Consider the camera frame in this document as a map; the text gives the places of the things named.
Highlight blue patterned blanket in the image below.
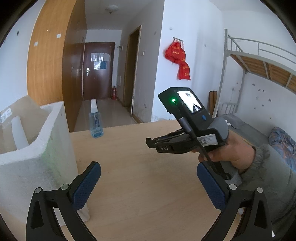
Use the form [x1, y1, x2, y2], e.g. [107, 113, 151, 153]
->
[268, 127, 295, 171]

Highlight ceiling lamp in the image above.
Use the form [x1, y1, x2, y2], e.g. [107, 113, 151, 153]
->
[105, 4, 119, 14]

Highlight grey metal bunk bed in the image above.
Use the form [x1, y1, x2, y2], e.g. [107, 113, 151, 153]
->
[212, 29, 295, 144]

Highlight white foam strip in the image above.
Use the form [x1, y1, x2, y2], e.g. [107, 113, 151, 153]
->
[11, 116, 29, 150]

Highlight brown paper sheet with label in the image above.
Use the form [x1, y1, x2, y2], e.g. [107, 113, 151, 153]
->
[1, 95, 49, 154]

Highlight red banners on wall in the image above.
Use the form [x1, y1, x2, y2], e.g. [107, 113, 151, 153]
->
[165, 38, 191, 81]

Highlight right hand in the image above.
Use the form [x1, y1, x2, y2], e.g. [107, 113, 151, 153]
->
[207, 131, 256, 173]

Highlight side room doorway frame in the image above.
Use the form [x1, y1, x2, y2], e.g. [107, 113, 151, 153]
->
[123, 25, 142, 115]

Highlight dark brown entrance door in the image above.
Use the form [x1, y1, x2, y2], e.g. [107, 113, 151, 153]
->
[83, 42, 115, 100]

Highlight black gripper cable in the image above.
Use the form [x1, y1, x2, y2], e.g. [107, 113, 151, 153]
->
[176, 116, 223, 176]

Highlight clear blue spray bottle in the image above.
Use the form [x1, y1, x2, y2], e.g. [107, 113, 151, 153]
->
[89, 99, 103, 138]

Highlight grey sleeve right forearm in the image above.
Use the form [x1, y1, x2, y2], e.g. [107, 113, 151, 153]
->
[241, 145, 295, 240]

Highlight wooden wardrobe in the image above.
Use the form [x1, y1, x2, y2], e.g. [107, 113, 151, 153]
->
[27, 0, 87, 132]

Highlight white foam box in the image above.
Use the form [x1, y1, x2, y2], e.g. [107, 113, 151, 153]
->
[0, 101, 91, 232]

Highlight red fire extinguisher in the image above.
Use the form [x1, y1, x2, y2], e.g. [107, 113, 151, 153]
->
[111, 86, 117, 100]

